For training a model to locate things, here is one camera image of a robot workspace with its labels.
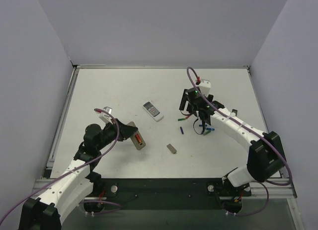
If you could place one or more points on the beige remote control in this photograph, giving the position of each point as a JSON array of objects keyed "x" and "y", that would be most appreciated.
[{"x": 133, "y": 130}]

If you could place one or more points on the grey white remote control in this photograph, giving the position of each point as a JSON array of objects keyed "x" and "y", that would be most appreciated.
[{"x": 153, "y": 111}]

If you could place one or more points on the red orange battery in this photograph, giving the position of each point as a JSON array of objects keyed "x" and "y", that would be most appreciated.
[{"x": 138, "y": 139}]

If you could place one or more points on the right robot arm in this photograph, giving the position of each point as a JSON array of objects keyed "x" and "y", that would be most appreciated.
[{"x": 265, "y": 151}]

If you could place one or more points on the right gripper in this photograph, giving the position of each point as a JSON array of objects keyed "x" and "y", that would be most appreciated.
[{"x": 187, "y": 104}]

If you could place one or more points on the beige battery cover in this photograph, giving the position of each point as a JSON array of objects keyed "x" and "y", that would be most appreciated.
[{"x": 172, "y": 148}]

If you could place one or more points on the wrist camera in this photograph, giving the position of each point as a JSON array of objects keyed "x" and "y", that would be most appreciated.
[
  {"x": 205, "y": 86},
  {"x": 104, "y": 115}
]

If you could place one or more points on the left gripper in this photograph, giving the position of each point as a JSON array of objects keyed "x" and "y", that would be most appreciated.
[{"x": 123, "y": 130}]

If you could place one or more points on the aluminium frame rail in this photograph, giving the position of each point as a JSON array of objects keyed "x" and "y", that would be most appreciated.
[{"x": 257, "y": 190}]

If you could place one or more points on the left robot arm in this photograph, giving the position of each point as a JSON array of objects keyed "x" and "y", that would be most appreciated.
[{"x": 50, "y": 209}]

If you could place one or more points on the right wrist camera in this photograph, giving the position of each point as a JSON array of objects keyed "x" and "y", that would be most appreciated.
[{"x": 205, "y": 86}]

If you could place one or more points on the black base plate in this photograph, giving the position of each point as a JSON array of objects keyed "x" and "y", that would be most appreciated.
[{"x": 168, "y": 193}]

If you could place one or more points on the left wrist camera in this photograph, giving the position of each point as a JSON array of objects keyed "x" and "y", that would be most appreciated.
[{"x": 104, "y": 115}]

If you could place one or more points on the slim white remote control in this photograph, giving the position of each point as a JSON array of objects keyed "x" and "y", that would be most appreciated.
[{"x": 235, "y": 112}]

